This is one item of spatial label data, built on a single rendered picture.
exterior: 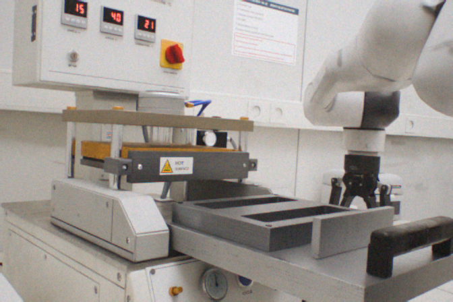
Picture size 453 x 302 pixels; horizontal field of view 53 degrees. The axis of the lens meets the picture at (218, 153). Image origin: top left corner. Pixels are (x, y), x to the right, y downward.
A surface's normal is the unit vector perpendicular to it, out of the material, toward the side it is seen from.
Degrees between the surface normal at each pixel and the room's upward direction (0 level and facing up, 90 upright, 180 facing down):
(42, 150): 90
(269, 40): 90
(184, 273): 65
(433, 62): 75
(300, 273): 90
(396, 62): 156
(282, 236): 90
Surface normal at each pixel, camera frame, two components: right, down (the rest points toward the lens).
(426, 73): -0.94, 0.18
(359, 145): -0.42, 0.05
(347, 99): -0.14, -0.02
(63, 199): -0.74, 0.00
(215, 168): 0.67, 0.07
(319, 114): -0.09, 0.80
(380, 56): -0.60, 0.77
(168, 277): 0.63, -0.35
